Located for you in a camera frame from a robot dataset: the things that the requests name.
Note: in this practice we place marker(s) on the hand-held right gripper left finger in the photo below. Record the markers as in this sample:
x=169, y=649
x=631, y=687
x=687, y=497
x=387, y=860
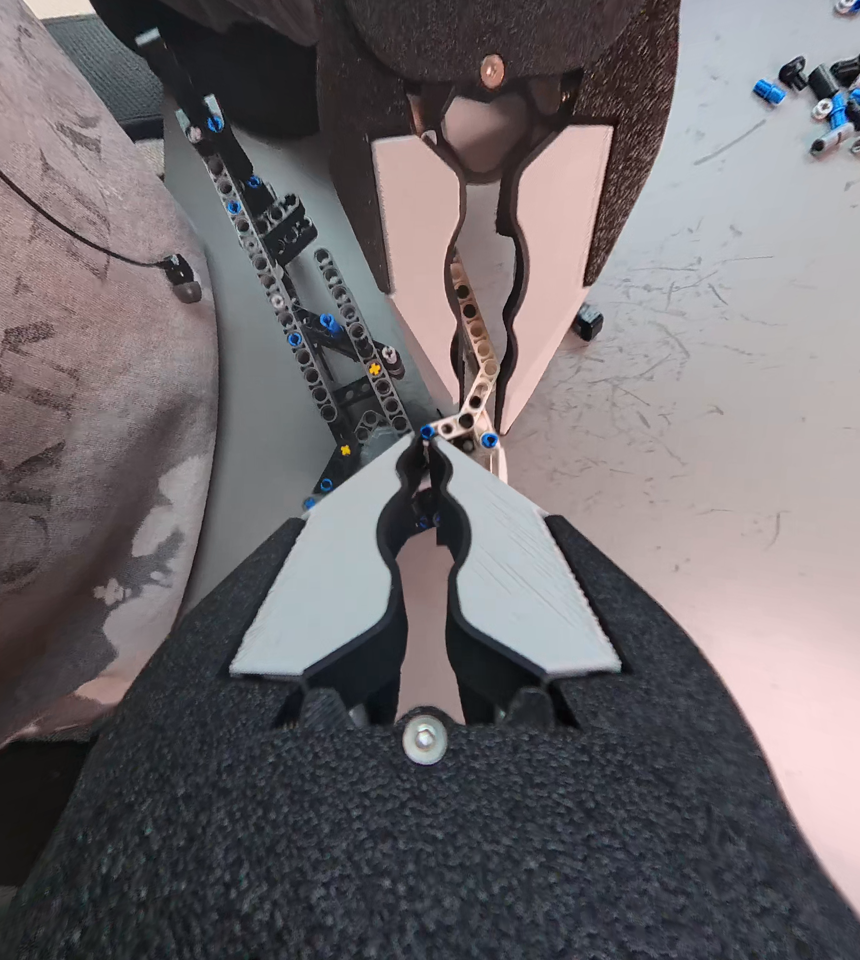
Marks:
x=325, y=585

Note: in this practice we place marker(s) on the white bent brick beam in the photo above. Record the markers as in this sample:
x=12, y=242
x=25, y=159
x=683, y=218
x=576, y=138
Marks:
x=482, y=352

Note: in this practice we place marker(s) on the small black bent brick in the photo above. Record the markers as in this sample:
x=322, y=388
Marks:
x=589, y=322

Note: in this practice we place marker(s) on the pile of small toy connectors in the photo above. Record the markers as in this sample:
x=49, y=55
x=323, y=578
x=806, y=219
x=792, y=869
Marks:
x=850, y=97

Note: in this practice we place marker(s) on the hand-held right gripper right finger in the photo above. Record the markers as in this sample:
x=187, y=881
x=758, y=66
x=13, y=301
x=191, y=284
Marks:
x=527, y=577

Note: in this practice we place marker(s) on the black round cushion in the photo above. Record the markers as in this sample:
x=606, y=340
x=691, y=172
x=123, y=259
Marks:
x=265, y=97

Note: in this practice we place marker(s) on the grey black toy truck chassis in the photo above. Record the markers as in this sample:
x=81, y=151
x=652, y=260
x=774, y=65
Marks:
x=313, y=375

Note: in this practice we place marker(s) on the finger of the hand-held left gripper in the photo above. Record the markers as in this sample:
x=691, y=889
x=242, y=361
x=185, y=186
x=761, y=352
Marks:
x=557, y=225
x=415, y=225

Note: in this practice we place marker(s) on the black chair armrest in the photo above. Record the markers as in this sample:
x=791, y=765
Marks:
x=107, y=75

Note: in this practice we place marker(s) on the person's grey printed sweatshirt torso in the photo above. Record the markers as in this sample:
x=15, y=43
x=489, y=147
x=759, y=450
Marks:
x=62, y=450

